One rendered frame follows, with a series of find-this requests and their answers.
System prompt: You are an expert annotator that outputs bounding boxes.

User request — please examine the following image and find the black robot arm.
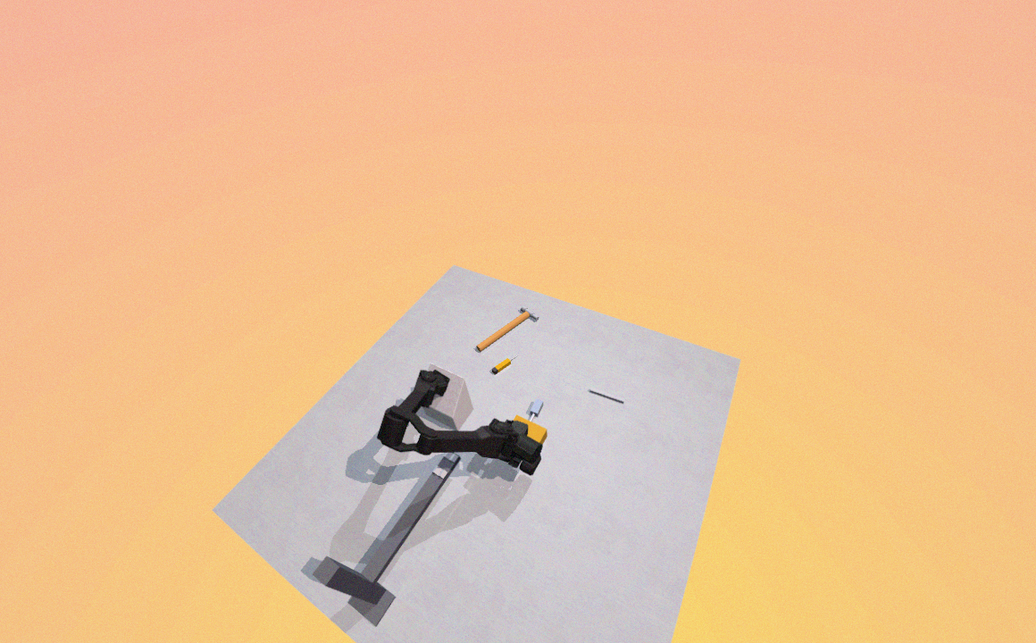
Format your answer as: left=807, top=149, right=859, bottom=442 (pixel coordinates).
left=377, top=370, right=543, bottom=464

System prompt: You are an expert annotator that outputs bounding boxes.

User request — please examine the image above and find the yellow square bar with black tip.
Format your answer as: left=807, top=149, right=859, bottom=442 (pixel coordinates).
left=491, top=356, right=516, bottom=375

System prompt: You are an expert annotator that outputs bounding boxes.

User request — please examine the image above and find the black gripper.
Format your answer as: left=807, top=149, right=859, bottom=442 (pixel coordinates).
left=499, top=454, right=541, bottom=476

